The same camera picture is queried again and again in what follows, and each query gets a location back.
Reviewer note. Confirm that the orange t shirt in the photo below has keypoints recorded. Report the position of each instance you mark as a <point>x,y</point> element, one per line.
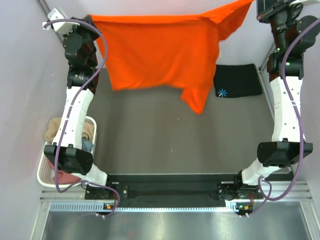
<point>180,51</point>

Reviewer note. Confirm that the slotted cable duct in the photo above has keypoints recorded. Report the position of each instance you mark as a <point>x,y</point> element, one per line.
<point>105,208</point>

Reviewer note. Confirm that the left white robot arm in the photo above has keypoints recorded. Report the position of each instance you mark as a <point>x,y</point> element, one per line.
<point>66,151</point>

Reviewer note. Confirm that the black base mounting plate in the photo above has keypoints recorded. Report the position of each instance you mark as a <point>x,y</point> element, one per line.
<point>180,190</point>

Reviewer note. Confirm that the white laundry basket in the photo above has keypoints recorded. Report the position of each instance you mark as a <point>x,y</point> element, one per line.
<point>45,173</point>

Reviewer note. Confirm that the folded black t shirt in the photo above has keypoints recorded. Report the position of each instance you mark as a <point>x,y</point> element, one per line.
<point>236,81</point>

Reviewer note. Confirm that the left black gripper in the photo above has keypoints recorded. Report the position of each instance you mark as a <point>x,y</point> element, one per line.
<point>88,28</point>

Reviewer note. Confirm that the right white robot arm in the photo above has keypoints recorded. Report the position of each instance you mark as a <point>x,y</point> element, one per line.
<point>285,66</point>

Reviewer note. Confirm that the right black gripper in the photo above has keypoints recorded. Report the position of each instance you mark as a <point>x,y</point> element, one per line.
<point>266,9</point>

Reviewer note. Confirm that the pink t shirt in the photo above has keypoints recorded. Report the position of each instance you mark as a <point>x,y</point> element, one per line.
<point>63,177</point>

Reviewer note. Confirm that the blue grey garment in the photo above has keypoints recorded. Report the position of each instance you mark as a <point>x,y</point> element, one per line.
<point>87,145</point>

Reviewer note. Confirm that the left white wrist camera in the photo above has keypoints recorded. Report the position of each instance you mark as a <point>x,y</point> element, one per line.
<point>62,27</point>

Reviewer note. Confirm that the beige t shirt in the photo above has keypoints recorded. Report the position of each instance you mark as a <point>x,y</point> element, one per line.
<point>54,124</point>

